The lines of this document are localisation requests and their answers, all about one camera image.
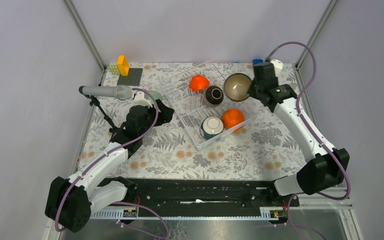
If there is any mint green bowl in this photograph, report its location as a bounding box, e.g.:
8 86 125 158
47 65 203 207
146 90 163 105

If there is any orange bowl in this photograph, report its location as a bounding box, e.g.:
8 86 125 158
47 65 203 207
221 108 245 130
189 74 210 92

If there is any blue glazed bowl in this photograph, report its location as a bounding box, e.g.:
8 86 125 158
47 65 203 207
223 73 252 102

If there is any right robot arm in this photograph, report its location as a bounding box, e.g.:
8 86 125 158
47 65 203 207
247 62 350 206

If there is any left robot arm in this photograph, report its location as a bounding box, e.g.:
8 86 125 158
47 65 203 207
45 99 175 233

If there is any blue building block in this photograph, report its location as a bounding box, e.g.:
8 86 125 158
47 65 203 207
252 58 264 65

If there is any silver microphone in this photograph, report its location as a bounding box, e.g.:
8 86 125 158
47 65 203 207
78 85 134 101

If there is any grey building baseplate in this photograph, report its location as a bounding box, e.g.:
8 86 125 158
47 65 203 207
117 68 143 87

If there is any teal and white bowl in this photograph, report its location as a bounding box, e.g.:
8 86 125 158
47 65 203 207
200 116 224 140

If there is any black bowl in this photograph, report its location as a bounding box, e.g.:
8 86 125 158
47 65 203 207
203 85 224 108

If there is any light green building block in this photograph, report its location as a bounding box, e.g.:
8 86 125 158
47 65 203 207
108 64 121 75

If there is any yellow building block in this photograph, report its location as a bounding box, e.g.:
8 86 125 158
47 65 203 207
116 55 130 77

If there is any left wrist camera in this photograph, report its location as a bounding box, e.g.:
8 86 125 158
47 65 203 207
133 91 154 108

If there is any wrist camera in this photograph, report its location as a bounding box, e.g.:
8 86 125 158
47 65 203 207
133 91 154 108
269 58 284 77

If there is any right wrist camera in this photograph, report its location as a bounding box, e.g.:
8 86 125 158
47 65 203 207
269 58 284 77

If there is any white wire dish rack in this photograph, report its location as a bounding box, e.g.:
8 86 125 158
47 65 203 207
159 61 257 149

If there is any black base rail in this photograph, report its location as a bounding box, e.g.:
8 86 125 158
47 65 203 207
95 177 300 218

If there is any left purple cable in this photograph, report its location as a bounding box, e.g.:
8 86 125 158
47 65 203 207
54 87 171 239

